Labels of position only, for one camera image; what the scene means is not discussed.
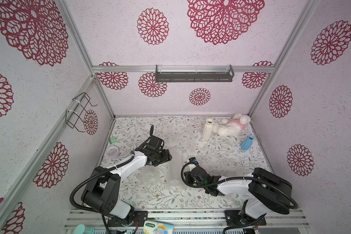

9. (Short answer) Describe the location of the white cream vase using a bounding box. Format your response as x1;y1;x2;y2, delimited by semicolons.
202;118;214;141

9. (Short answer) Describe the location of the blue vase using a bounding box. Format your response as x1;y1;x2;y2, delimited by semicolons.
240;135;255;151

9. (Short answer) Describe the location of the bubble wrap sheet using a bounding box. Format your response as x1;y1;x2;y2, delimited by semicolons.
140;165;160;186

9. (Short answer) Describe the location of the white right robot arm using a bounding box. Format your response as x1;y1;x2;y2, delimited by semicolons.
180;158;299;219

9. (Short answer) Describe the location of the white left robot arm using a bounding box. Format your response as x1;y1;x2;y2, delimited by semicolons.
69;136;172;222

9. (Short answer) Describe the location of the green small box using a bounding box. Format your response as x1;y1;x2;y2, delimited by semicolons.
108;136;117;144

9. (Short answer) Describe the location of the white plush dog pink shirt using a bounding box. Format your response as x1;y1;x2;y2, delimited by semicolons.
212;114;251;137

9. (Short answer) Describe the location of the tissue pack with cartoon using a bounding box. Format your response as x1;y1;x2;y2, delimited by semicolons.
143;220;174;234

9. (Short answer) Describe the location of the teal bottle cap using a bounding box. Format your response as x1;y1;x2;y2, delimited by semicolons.
74;224;95;234

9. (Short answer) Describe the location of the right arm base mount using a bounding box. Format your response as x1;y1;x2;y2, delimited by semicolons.
224;200;266;228

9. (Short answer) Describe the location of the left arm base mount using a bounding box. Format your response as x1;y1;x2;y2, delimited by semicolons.
107;210;148;228

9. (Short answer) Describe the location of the black wall shelf rack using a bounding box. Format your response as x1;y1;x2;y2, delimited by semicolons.
155;65;235;83

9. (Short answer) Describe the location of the black wire wall basket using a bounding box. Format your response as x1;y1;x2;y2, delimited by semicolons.
64;92;97;133

